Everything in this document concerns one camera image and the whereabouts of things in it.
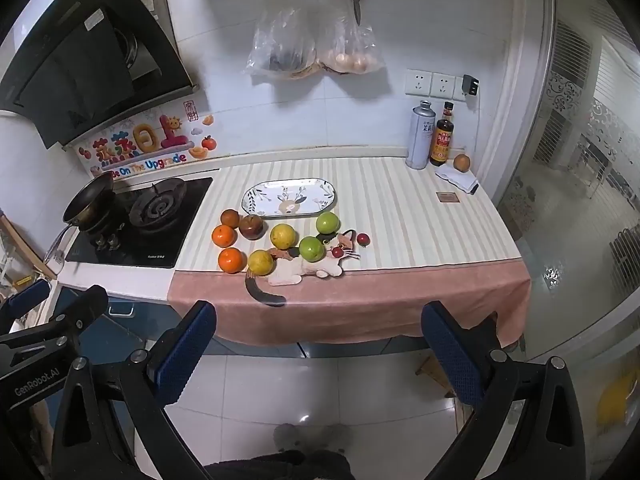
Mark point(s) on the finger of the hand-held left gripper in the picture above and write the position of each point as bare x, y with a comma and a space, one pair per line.
85, 305
25, 297

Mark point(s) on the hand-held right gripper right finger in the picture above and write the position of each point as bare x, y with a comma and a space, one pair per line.
450, 355

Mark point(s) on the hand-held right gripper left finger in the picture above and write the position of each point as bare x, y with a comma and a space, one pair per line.
186, 349

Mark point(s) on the bright orange tangerine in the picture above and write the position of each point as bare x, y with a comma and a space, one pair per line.
232, 260
223, 236

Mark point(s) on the yellow citrus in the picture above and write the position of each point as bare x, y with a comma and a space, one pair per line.
261, 262
283, 236

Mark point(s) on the brownish orange tangerine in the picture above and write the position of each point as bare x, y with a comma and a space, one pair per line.
230, 217

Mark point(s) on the dark red apple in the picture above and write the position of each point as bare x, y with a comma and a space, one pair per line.
251, 226

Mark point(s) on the red cherry tomato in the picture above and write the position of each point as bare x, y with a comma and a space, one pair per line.
363, 239
337, 251

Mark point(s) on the green lime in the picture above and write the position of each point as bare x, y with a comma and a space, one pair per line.
311, 248

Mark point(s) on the patterned oval plate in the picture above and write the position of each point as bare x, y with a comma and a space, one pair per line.
290, 199

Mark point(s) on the blue kitchen cabinet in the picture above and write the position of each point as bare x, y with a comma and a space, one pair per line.
125, 332

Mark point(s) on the black gas stove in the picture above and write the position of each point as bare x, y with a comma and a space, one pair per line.
165, 240

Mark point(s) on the black frying pan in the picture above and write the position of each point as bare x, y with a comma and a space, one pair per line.
90, 200

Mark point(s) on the grey slipper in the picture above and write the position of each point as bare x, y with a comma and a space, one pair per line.
291, 437
331, 437

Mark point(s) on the striped tablecloth with pink border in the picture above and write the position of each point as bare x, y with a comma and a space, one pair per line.
400, 220

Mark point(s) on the person's dark pants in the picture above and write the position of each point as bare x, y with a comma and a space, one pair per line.
280, 467

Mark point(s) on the cat-shaped mat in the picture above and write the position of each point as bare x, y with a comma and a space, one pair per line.
320, 266

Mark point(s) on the small brown card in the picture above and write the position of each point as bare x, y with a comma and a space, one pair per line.
446, 197

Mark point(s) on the yellow object behind glass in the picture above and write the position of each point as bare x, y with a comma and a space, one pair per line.
617, 400

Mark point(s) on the white cloth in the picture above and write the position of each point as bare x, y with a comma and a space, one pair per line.
457, 180

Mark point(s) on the dark sauce bottle yellow label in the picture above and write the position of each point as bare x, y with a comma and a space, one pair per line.
442, 145

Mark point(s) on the grey metal can bottle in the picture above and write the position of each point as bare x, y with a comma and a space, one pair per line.
419, 135

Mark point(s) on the black range hood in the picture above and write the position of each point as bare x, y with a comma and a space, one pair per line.
75, 75

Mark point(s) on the small dark sauce bottle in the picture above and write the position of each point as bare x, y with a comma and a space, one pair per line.
448, 110

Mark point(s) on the black plug adapter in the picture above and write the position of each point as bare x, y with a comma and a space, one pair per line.
470, 85

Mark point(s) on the clear plastic bag dark contents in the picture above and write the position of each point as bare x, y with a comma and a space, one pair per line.
285, 50

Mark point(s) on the clear plastic bag of eggs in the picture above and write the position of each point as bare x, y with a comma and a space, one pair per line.
350, 55

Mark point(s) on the colourful wall sticker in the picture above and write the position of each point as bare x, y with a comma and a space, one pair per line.
145, 142

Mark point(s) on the white wall outlet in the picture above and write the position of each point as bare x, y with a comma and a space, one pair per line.
418, 82
443, 86

